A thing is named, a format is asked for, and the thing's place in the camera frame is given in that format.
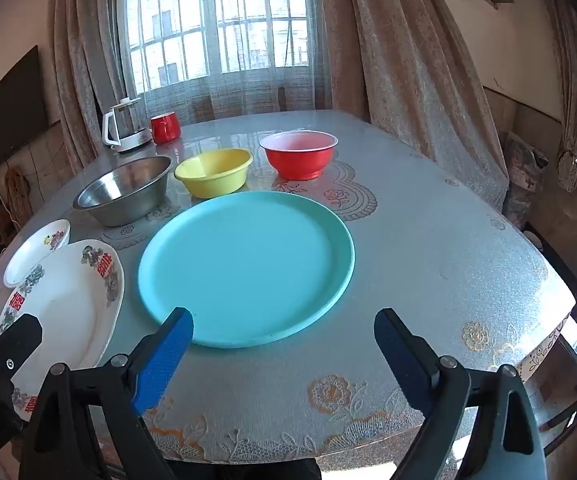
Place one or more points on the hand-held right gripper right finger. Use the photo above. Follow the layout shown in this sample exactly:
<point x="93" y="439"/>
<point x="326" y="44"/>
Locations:
<point x="401" y="352"/>

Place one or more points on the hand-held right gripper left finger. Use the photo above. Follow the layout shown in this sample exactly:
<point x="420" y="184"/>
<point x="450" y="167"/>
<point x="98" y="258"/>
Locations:
<point x="164" y="360"/>

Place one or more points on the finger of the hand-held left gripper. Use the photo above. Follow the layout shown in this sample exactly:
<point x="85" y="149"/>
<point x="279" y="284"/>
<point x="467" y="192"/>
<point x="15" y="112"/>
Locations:
<point x="16" y="337"/>

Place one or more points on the large white printed plate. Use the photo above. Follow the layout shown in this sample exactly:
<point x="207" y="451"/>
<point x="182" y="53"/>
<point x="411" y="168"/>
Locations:
<point x="68" y="310"/>

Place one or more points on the stainless steel bowl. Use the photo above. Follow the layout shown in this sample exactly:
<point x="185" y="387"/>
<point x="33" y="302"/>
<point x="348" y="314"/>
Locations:
<point x="118" y="205"/>

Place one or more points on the yellow plastic bowl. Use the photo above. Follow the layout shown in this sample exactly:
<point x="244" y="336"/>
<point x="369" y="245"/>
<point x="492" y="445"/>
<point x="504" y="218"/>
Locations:
<point x="213" y="180"/>

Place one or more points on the red plastic bowl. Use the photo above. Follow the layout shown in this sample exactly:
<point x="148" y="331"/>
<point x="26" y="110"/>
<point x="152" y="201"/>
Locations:
<point x="293" y="165"/>

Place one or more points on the small white printed plate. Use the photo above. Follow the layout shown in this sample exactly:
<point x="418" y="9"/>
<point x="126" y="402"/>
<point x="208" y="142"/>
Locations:
<point x="28" y="255"/>

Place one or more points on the woven wicker object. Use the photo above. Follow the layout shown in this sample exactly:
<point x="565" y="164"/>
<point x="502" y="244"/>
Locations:
<point x="16" y="195"/>

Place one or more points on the dark wooden chair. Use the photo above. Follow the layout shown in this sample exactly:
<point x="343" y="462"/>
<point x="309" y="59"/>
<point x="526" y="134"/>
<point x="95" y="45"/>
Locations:
<point x="574" y="360"/>

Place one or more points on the printed bag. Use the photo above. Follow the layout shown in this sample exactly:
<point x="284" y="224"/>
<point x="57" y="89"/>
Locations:
<point x="523" y="175"/>

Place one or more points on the white electric kettle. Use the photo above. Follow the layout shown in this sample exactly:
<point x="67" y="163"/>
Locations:
<point x="118" y="135"/>

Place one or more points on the red mug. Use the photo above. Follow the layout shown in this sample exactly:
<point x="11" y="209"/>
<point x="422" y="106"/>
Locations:
<point x="163" y="130"/>

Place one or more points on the sheer white curtain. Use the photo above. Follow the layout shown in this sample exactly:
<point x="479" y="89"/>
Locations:
<point x="248" y="95"/>

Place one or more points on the beige tied curtain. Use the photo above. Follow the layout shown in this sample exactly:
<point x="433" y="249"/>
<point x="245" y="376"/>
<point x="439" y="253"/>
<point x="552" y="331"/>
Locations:
<point x="568" y="60"/>

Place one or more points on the black wall television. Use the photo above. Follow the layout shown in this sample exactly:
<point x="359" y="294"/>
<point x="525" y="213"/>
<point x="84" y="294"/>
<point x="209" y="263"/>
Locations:
<point x="13" y="110"/>

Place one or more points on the window with white frame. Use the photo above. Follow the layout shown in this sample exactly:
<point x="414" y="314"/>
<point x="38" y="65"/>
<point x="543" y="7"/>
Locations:
<point x="210" y="25"/>

